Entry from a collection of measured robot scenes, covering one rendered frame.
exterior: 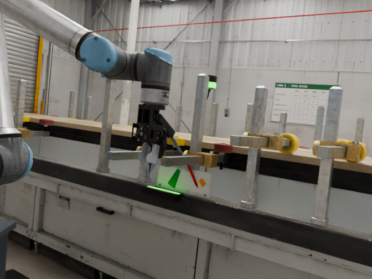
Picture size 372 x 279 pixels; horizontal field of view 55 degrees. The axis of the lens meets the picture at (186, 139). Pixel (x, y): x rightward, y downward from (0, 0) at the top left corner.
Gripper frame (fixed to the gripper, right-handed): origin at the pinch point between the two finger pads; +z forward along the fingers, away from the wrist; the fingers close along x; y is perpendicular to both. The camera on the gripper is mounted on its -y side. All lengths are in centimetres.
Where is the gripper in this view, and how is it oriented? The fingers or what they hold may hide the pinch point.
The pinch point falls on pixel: (151, 168)
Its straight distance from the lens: 114.8
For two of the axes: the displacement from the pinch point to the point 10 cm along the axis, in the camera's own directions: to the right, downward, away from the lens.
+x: 8.3, 1.2, -5.5
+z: -1.0, 9.9, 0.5
